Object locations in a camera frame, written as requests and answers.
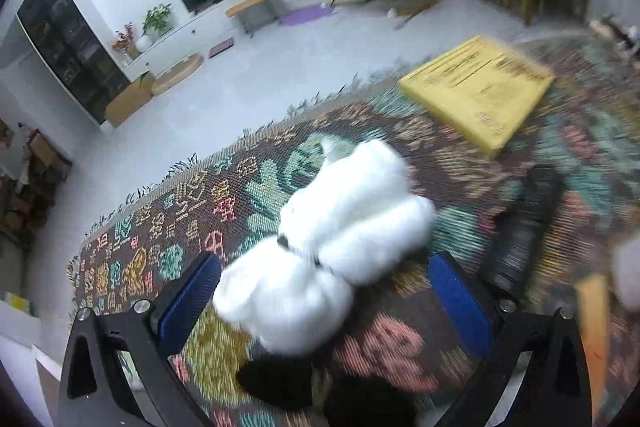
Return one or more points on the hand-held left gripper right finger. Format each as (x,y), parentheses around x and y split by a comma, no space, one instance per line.
(460,307)

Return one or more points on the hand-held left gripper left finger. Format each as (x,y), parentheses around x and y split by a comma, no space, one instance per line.
(190,302)

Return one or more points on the white fluffy plush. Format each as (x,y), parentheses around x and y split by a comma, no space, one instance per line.
(350,217)

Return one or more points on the patterned woven tablecloth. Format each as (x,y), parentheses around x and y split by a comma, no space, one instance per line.
(250,202)

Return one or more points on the black fluffy plush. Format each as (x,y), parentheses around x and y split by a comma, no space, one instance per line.
(280,379)
(370,402)

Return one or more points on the orange fish plush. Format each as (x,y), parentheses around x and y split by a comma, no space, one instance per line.
(594,332)

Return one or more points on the clear jar with black lid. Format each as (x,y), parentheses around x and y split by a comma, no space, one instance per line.
(627,272)

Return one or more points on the dark dining chair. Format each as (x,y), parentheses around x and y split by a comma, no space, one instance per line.
(47,157)

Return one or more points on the brown cardboard box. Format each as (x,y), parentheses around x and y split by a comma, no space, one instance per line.
(130,99)

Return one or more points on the flat yellow box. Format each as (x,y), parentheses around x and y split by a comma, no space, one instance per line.
(480,92)

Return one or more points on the round floor cushion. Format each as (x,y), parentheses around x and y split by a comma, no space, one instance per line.
(177,74)

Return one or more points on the dark flat floor mat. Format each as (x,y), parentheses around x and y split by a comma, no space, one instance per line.
(221,48)

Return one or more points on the round white vase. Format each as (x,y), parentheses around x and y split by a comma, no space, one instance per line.
(143,43)

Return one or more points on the white television cabinet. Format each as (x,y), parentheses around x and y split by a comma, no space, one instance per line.
(200,32)

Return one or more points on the red flowers in vase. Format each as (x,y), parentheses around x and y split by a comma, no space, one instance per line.
(125,39)

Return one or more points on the bushy green potted plant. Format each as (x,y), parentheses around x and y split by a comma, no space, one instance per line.
(157,19)

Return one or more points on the black glass display cabinet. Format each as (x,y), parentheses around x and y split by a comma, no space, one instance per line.
(70,42)

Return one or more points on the small wooden bench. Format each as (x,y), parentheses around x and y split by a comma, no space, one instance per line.
(255,2)

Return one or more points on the purple floor mat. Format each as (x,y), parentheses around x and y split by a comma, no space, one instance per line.
(307,14)

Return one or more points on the group of small bottles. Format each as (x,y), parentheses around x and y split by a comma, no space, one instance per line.
(617,37)

